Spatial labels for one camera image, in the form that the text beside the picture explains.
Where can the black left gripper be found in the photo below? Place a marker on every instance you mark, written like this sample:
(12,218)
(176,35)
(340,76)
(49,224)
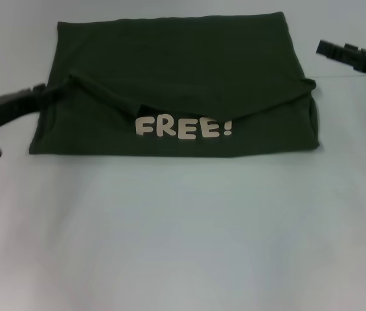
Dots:
(6,108)

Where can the dark green shirt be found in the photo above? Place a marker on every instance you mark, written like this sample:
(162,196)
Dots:
(176,84)

